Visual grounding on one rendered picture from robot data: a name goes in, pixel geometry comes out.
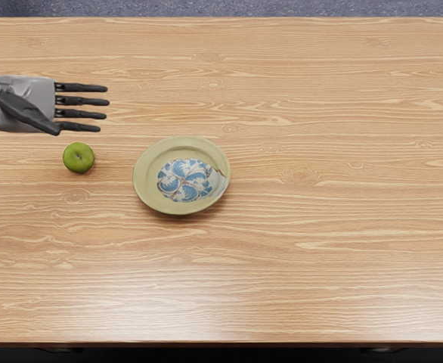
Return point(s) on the beige plate with blue pattern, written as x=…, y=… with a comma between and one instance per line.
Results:
x=149, y=177

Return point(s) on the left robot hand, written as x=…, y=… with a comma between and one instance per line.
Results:
x=40, y=96

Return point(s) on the green apple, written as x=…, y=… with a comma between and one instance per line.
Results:
x=78, y=157

